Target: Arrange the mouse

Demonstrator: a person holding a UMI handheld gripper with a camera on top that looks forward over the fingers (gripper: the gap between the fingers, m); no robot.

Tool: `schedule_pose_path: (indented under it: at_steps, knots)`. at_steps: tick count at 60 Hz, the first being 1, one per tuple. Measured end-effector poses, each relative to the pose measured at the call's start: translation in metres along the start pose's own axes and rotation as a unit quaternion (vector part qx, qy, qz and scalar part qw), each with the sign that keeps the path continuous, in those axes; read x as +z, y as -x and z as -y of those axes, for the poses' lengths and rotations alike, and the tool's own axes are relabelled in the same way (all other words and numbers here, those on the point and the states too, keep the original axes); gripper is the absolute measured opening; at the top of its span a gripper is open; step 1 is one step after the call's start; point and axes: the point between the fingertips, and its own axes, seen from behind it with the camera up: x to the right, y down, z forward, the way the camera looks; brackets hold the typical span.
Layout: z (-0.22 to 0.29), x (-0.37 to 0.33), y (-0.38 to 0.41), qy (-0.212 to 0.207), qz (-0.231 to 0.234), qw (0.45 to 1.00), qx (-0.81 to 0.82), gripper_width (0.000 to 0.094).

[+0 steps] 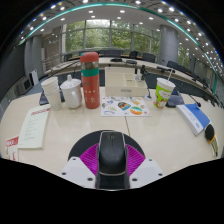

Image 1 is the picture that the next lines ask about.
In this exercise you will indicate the group of dark chairs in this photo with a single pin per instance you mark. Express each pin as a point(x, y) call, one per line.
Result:
point(148, 57)

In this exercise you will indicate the red thermos bottle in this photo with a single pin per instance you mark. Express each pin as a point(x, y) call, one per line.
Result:
point(90, 86)

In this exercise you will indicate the white lidded mug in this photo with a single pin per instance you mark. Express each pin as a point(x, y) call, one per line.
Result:
point(71, 95)

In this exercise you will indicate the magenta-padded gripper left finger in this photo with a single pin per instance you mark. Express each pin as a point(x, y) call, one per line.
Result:
point(81, 171)

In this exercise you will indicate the group of ceiling lights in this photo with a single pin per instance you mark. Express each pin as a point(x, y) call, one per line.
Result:
point(137, 2)

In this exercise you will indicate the black computer mouse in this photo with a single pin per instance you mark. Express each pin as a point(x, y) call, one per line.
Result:
point(112, 156)

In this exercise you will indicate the blue and white book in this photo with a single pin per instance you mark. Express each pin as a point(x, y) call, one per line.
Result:
point(193, 118)

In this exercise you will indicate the stack of white cups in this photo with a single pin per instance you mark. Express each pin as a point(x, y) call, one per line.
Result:
point(52, 95)

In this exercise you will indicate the white printed document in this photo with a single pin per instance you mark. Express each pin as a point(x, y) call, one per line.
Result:
point(33, 126)

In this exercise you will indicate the colourful sticker sheet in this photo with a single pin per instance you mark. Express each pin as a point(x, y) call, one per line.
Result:
point(125, 107)

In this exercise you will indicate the green white paper cup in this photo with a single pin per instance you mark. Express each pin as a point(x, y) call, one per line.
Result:
point(162, 95)

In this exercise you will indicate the beige desk organizer box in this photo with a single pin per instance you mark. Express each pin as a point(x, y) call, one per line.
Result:
point(125, 85)

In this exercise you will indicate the black mouse pad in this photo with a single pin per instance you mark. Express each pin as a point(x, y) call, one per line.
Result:
point(80, 146)

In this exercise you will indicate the small desk microphone stand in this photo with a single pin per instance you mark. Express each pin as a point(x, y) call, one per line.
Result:
point(143, 71)

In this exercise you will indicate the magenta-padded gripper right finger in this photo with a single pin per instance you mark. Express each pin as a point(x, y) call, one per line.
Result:
point(145, 171)

